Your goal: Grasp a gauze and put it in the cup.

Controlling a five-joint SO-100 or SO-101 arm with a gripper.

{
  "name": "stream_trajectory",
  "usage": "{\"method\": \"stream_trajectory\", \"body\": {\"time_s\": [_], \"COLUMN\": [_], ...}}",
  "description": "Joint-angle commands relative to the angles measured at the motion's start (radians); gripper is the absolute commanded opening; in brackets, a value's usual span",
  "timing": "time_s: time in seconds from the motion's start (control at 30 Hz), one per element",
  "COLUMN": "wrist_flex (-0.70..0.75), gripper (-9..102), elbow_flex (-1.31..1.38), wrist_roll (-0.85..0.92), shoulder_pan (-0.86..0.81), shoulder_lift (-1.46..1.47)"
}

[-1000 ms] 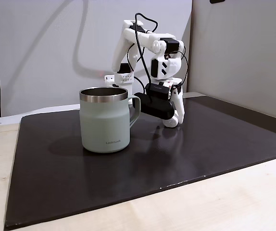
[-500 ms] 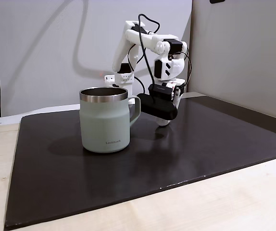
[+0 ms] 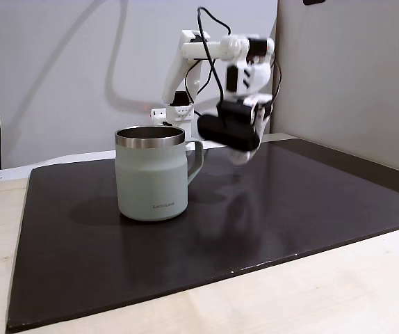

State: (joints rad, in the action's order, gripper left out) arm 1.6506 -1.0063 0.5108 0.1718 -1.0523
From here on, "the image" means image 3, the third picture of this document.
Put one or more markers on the white gauze roll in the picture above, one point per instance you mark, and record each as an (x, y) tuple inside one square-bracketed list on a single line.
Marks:
[(240, 156)]

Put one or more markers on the pale green steel mug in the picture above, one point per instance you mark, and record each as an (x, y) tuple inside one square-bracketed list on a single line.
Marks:
[(151, 177)]

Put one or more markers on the black table mat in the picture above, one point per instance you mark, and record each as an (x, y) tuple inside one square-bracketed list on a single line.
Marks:
[(199, 236)]

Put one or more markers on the black oval camera box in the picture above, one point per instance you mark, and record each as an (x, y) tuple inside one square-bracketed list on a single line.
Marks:
[(229, 127)]

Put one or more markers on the black wall fixture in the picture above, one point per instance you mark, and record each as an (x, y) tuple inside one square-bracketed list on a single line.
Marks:
[(313, 1)]

